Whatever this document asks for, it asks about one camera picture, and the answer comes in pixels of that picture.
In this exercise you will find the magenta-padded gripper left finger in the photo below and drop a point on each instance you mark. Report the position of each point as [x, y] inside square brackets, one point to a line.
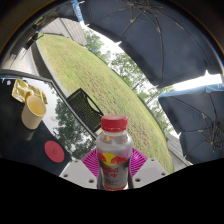
[78, 173]

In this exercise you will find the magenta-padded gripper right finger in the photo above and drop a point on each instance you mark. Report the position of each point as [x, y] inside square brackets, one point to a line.
[148, 171]

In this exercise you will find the red-capped clear drink bottle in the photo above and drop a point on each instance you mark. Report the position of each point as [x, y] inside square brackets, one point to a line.
[114, 150]

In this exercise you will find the navy patio umbrella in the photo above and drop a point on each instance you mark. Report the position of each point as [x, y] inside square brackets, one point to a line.
[196, 123]
[156, 36]

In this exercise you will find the cream paper cup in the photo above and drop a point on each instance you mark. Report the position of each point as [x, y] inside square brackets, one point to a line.
[32, 113]

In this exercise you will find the yellow foil packet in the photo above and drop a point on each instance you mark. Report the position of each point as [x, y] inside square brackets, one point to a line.
[21, 90]

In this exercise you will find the blue-edged patio umbrella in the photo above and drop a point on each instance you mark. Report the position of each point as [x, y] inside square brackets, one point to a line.
[76, 8]

